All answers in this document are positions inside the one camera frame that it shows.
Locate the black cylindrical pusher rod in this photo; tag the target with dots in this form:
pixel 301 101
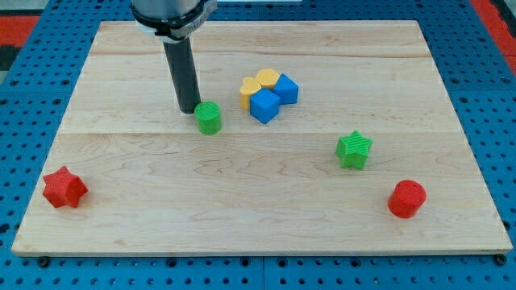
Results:
pixel 183 73

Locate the green cylinder block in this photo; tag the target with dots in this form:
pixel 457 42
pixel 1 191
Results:
pixel 208 117

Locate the yellow heart block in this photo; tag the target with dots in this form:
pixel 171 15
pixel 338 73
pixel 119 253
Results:
pixel 249 87

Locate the yellow hexagon block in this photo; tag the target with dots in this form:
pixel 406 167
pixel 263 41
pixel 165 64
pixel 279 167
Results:
pixel 267 78

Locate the blue cube block front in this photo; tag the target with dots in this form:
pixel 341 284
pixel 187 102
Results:
pixel 264 105

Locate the blue cube block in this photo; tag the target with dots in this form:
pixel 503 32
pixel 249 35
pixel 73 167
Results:
pixel 264 105
pixel 287 90

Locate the blue cube block rear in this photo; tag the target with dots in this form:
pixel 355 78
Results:
pixel 287 90

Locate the light wooden board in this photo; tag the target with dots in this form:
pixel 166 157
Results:
pixel 160 188

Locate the red star block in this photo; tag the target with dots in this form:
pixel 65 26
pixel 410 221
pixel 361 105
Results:
pixel 62 188

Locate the green star block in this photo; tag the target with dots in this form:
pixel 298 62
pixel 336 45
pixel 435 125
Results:
pixel 353 150

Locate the red cylinder block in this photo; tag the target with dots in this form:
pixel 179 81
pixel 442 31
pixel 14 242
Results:
pixel 406 198

